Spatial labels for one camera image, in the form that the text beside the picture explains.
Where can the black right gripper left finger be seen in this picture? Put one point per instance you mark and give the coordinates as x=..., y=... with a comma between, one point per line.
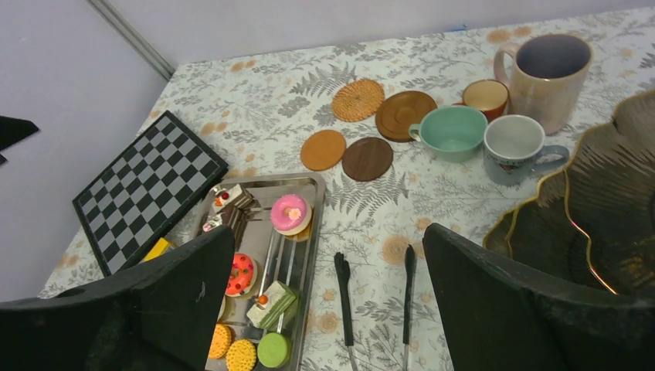
x=157, y=315

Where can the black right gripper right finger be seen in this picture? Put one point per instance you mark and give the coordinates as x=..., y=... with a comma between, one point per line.
x=499, y=314

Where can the red frosted donut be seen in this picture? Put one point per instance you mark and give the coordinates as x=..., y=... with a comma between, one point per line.
x=242, y=275

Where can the black metal tongs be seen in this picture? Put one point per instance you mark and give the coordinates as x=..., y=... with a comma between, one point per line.
x=343, y=272

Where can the pink frosted donut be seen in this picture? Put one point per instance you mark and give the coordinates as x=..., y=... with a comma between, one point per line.
x=291, y=214

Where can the orange waffle cookie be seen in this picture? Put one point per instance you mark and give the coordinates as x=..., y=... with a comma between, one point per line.
x=221, y=341

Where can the yellow block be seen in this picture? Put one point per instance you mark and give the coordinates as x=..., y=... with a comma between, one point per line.
x=161, y=247

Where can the yellow waffle cookie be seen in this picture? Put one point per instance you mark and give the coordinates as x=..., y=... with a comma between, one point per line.
x=241, y=356

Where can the green layered cake slice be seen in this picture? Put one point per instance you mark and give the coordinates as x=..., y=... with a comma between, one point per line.
x=271, y=305

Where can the chocolate cake slice pink topping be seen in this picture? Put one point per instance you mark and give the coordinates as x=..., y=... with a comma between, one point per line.
x=229, y=216

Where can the green macaron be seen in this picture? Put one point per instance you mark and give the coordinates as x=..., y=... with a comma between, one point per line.
x=273, y=350

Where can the black white chessboard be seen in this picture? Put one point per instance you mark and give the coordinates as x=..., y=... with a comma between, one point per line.
x=145, y=191

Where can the three tier black cake stand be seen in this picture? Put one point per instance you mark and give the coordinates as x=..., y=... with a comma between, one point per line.
x=592, y=222

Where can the chocolate cake slice with cherry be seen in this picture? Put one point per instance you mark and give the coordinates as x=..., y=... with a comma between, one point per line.
x=235, y=196

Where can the stainless steel tray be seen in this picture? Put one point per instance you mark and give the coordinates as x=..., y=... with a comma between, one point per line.
x=290, y=260

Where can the grey patterned mug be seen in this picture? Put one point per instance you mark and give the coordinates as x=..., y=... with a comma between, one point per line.
x=514, y=148

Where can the mint green cup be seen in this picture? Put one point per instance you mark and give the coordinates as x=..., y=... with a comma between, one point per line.
x=455, y=133

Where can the dark walnut coaster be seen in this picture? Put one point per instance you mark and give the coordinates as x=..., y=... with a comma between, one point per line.
x=367, y=159

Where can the small red cup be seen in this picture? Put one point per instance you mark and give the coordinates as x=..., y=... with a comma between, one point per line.
x=490, y=97

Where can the brown wooden saucer coaster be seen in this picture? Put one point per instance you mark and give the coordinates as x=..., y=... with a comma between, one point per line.
x=398, y=112

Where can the light orange wooden coaster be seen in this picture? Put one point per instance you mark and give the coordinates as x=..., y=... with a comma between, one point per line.
x=323, y=150

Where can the woven rattan coaster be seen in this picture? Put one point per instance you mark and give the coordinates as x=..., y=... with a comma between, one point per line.
x=357, y=100

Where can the aluminium frame post left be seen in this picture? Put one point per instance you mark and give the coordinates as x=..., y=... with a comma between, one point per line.
x=150, y=55

